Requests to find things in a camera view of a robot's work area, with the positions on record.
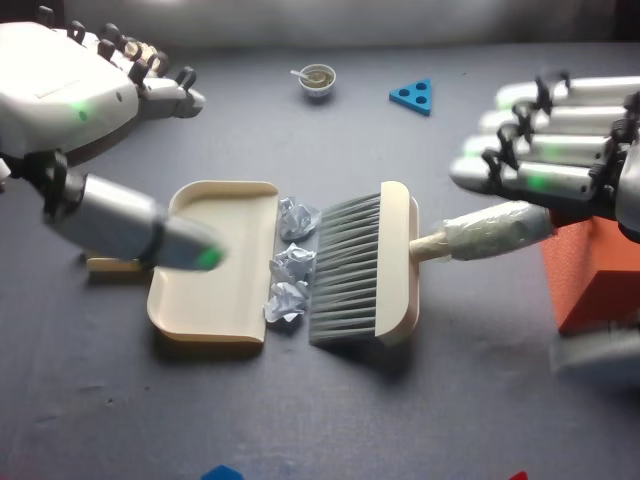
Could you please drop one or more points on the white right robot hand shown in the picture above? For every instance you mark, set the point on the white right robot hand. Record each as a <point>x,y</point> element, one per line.
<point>550,150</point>

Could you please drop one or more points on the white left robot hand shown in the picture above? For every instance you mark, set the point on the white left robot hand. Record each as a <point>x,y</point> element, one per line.
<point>60,100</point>

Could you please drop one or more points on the cream hand broom grey bristles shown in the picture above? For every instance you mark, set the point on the cream hand broom grey bristles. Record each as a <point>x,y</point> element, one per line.
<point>395,260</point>

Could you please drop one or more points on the cream plastic dustpan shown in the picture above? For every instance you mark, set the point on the cream plastic dustpan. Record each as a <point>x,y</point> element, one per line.
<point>215,280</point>

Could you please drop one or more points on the orange foam block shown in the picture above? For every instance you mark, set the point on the orange foam block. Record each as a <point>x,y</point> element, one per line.
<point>590,280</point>

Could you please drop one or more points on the blue triangle block with holes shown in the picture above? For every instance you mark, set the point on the blue triangle block with holes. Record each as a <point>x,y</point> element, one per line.
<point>412,100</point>

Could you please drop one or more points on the white backdrop sheet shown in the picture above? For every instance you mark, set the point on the white backdrop sheet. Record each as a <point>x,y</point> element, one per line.
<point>350,20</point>

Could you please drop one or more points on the small toy bowl with spoon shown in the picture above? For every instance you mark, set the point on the small toy bowl with spoon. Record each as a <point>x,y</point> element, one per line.
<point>317,82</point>

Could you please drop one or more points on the red triangle block with holes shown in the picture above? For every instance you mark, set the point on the red triangle block with holes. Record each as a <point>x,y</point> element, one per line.
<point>520,476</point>

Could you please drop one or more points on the grey table cloth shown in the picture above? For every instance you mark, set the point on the grey table cloth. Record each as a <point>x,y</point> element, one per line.
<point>320,410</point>

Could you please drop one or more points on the blue hexagon block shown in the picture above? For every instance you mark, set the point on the blue hexagon block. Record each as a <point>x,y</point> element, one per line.
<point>222,474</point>

